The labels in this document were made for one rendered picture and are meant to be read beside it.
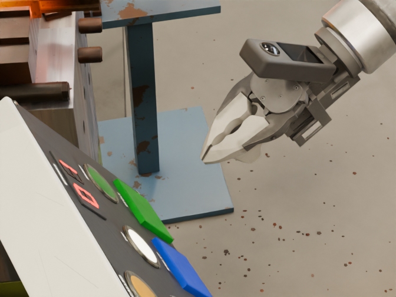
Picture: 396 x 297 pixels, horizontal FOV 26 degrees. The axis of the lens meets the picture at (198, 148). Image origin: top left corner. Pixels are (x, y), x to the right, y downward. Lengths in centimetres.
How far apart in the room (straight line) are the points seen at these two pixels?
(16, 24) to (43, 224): 58
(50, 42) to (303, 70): 56
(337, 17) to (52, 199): 40
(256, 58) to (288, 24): 196
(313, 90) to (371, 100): 163
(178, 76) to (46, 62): 134
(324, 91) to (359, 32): 9
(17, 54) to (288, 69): 49
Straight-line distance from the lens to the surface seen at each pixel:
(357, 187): 242
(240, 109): 102
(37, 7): 135
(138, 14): 179
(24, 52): 131
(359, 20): 100
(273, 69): 95
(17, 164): 87
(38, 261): 81
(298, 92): 100
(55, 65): 138
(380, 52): 101
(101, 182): 96
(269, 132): 99
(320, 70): 100
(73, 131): 134
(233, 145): 100
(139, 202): 103
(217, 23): 288
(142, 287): 78
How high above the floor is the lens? 182
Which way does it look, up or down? 47 degrees down
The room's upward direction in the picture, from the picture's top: straight up
